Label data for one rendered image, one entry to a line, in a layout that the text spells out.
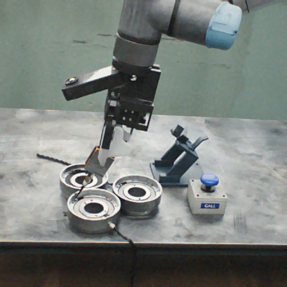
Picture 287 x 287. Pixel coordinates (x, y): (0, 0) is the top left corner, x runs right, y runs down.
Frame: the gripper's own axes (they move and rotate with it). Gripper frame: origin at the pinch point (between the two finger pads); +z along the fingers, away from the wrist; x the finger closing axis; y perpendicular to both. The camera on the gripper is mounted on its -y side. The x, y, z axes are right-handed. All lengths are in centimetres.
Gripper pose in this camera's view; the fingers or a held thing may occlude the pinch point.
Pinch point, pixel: (100, 155)
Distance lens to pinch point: 88.9
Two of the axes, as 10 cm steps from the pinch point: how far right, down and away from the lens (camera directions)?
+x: -0.6, -4.8, 8.8
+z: -2.3, 8.6, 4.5
